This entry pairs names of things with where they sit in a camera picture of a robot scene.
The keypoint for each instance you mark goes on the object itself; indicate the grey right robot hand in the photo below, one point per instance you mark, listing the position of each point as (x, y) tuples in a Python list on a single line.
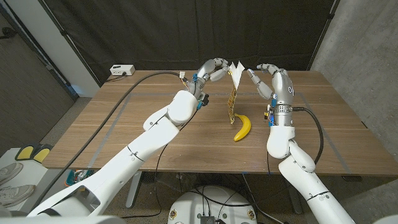
[(281, 87)]

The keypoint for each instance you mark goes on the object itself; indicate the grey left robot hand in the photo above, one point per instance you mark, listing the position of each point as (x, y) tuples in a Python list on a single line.
[(206, 73)]

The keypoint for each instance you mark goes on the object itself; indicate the yellow new driver bumper sticker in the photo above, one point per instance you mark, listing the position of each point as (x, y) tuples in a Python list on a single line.
[(235, 76)]

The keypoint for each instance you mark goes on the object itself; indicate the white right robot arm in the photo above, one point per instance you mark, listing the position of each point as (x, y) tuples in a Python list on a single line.
[(304, 174)]

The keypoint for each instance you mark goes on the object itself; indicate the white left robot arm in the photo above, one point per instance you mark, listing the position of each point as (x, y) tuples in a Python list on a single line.
[(133, 155)]

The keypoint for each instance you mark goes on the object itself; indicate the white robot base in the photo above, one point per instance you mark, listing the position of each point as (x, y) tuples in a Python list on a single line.
[(189, 205)]

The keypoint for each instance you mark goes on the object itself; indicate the yellow banana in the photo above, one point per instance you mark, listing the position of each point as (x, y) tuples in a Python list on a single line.
[(244, 127)]

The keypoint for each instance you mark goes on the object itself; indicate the black backdrop curtain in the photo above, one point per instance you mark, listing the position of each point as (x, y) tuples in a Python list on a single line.
[(140, 34)]

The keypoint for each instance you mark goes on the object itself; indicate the blue and white connectors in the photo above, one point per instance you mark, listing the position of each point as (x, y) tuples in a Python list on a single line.
[(268, 165)]

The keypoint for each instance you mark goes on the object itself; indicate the white power outlet box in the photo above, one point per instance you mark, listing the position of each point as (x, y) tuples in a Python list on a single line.
[(122, 69)]

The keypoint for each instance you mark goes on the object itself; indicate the black backdrop stand pole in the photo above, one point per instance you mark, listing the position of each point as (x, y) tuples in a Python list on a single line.
[(331, 15), (64, 32)]

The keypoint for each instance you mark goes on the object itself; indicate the grey table leg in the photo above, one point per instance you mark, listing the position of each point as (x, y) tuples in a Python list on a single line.
[(293, 202), (133, 189)]

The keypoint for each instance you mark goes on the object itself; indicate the teal orange small device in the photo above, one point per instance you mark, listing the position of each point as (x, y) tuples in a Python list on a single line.
[(77, 175)]

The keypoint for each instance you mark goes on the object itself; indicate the yellow black foot pedal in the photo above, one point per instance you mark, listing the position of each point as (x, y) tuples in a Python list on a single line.
[(42, 154), (25, 152)]

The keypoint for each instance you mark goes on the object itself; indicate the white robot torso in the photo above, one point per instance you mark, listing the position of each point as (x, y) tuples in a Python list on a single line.
[(62, 220)]

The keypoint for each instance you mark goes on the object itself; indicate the white floor platform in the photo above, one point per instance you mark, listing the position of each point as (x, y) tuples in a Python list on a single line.
[(7, 157)]

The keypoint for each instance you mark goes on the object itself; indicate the grey white sneaker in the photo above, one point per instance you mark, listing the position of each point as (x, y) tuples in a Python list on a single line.
[(15, 194), (11, 171)]

